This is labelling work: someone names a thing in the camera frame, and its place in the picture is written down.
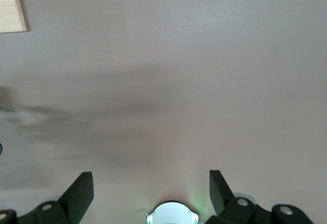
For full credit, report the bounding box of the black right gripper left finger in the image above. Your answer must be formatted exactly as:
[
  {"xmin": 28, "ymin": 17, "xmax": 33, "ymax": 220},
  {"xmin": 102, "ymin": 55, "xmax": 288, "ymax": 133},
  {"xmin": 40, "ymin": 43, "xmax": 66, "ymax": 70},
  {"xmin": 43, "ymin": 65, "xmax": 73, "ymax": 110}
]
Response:
[{"xmin": 0, "ymin": 171, "xmax": 94, "ymax": 224}]

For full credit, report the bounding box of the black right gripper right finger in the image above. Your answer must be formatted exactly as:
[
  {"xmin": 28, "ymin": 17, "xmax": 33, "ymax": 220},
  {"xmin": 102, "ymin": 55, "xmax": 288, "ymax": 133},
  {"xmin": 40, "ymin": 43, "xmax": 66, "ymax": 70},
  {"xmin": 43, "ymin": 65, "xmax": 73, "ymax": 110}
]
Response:
[{"xmin": 204, "ymin": 169, "xmax": 314, "ymax": 224}]

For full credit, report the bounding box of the brown table mat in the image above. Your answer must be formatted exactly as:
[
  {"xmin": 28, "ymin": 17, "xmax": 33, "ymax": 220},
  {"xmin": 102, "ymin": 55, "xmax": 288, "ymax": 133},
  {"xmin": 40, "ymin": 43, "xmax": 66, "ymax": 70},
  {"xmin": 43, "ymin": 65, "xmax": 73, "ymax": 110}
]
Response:
[{"xmin": 0, "ymin": 0, "xmax": 327, "ymax": 224}]

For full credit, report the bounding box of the bamboo cutting board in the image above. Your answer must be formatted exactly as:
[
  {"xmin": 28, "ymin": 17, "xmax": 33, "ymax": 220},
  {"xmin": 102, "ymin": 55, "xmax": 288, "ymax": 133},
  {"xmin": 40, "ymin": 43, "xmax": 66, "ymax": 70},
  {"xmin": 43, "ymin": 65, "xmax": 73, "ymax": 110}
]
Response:
[{"xmin": 0, "ymin": 0, "xmax": 30, "ymax": 34}]

